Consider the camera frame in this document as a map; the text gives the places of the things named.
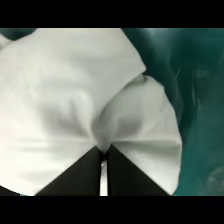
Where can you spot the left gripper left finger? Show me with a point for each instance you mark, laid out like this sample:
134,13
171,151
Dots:
80,178

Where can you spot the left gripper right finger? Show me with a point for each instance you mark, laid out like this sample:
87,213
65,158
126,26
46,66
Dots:
131,178

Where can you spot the white T-shirt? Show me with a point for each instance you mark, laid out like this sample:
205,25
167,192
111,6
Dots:
63,96

